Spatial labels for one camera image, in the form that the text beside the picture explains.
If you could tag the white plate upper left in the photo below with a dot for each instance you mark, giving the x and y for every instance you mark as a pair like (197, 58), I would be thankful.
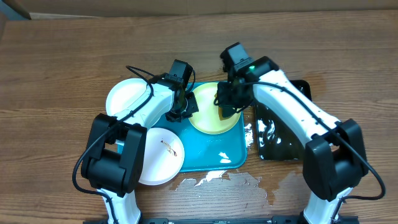
(124, 94)

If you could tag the black water tray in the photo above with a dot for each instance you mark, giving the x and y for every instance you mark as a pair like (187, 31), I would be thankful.
(275, 141)

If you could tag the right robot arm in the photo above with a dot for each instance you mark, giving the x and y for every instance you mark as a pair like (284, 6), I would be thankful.
(334, 153)

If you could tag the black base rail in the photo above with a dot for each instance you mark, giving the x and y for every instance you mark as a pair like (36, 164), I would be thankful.
(217, 221)

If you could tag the white plate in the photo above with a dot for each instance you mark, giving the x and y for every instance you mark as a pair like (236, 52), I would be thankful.
(163, 158)
(124, 94)

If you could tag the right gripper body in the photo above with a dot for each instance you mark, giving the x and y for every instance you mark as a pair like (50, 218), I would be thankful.
(231, 101)

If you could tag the white plate lower left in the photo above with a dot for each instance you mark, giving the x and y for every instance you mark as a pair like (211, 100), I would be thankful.
(163, 158)

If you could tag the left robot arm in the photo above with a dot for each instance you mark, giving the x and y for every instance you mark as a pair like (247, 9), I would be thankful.
(112, 162)

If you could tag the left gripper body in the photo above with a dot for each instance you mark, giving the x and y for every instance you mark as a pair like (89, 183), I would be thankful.
(188, 107)

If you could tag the yellow green rimmed plate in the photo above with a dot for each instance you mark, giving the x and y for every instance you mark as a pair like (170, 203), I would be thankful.
(209, 118)

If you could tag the green yellow sponge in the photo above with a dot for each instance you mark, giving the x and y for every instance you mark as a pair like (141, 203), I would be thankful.
(225, 112)

